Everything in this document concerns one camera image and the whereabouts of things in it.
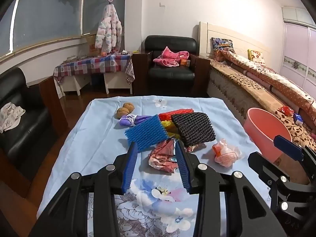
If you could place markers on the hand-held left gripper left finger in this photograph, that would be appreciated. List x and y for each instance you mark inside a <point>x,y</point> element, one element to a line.
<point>129,167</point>

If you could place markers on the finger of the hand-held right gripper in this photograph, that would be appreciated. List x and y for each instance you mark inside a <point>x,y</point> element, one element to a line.
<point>287,148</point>
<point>266,167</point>

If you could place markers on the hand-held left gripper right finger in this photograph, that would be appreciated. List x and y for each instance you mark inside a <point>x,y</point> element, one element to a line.
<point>181,167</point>

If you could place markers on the pink wrapper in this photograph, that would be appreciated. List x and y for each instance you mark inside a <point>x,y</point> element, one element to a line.
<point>161,156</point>

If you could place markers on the pink plastic bucket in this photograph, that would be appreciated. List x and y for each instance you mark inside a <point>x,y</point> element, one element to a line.
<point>261,133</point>

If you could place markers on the blue foam net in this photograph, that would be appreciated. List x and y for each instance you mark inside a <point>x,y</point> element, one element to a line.
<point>145,133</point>

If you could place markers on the black foam net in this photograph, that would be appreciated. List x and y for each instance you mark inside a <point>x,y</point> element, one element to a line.
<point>192,128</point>

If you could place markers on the orange white plastic bag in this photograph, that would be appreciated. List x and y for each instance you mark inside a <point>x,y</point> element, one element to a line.
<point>226,156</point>

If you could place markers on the yellow foam net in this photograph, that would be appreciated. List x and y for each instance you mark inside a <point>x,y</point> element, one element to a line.
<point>167,126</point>

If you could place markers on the red foam net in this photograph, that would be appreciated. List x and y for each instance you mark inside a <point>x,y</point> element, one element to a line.
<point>170,114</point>

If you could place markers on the cardboard box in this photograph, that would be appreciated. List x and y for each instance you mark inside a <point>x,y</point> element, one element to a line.
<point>293,171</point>

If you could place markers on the blue tissue pack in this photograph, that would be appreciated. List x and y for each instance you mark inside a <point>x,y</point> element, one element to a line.
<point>298,119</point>

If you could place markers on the red snack packet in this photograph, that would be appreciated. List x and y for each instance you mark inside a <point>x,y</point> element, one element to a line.
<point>286,110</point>

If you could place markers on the blue floral tablecloth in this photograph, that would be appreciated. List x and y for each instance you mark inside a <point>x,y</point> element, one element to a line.
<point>98,128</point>

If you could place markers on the bed with floral quilt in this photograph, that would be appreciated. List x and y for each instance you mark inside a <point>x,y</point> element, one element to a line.
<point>259,93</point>

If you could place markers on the polka dot quilt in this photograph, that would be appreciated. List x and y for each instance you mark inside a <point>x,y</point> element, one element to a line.
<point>271,79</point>

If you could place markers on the quilted mattress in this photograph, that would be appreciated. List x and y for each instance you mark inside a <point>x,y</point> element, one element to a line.
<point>222,91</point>

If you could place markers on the white table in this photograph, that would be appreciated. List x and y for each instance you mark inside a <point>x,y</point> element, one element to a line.
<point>116,80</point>

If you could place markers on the white wardrobe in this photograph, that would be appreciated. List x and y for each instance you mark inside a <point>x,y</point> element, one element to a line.
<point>296,54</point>

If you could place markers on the black leather armchair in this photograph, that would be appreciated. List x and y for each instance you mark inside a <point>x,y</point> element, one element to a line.
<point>24,133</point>
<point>170,72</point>

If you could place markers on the yellow floral pillow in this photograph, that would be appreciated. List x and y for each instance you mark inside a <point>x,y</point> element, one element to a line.
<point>256,56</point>

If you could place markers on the small orange box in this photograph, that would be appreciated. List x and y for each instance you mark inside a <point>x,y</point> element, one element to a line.
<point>184,62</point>

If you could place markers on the plaid covered small table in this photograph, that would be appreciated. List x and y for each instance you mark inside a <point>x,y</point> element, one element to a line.
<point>98,64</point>

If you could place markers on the pink garment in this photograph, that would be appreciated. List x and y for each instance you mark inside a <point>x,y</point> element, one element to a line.
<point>167,56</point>

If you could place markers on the colourful printed pillow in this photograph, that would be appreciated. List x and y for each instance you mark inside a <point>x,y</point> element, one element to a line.
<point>222,45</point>

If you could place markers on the white cloth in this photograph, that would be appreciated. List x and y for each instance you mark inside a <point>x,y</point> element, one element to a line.
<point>9,116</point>

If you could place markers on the white bed headboard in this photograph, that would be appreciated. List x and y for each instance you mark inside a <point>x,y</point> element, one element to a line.
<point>205,39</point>

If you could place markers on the pastel puffy jacket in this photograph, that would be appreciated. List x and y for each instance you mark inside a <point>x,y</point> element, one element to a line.
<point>108,29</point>

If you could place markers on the large dark window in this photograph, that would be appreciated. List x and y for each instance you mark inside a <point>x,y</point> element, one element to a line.
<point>49,17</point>

